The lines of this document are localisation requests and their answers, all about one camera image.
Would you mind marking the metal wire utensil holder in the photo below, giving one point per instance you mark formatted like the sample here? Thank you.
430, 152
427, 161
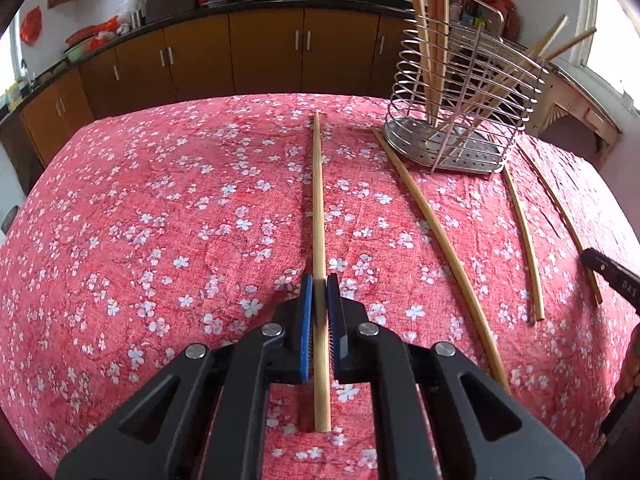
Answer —
474, 56

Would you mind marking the red floral tablecloth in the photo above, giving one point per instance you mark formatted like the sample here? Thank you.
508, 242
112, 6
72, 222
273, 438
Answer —
184, 223

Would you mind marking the chopstick bundle in holder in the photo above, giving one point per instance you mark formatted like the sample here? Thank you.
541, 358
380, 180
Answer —
432, 21
490, 95

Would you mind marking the green bowl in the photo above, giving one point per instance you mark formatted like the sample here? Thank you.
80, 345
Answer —
76, 53

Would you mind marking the chopstick bundle in holder left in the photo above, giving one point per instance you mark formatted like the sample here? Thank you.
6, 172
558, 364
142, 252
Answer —
432, 21

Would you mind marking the lower wooden kitchen cabinets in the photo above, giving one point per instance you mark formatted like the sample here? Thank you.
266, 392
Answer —
277, 50

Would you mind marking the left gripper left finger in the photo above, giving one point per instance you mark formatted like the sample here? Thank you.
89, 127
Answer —
203, 415

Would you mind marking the chopstick bundle in holder right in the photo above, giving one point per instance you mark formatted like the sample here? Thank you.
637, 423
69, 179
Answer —
490, 95

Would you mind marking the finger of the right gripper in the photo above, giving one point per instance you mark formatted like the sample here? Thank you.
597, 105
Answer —
622, 280

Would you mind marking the far right chopstick on cloth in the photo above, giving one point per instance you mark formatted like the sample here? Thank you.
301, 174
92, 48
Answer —
565, 217

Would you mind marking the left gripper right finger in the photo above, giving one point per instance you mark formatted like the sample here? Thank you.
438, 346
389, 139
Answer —
436, 414

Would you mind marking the short bamboo chopstick on cloth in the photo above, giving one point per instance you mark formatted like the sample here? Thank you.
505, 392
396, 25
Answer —
529, 250

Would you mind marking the person's right hand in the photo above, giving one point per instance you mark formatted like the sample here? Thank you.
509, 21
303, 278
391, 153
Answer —
629, 373

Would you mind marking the beige wooden side table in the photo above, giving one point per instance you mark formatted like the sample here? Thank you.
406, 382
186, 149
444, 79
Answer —
569, 117

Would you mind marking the red plastic bag on wall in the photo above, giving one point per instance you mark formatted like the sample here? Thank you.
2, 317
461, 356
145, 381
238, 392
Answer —
31, 27

